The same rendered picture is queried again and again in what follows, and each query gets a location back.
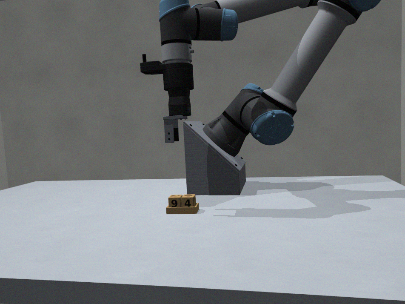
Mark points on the tan wooden cube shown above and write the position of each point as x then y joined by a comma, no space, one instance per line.
188,200
175,201

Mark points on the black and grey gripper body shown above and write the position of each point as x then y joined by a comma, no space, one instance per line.
177,73

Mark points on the tan shallow rectangular tray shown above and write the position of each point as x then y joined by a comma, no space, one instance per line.
182,210

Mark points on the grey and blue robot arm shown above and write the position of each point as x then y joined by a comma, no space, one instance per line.
266,114

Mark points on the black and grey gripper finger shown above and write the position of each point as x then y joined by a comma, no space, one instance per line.
176,131
169,128

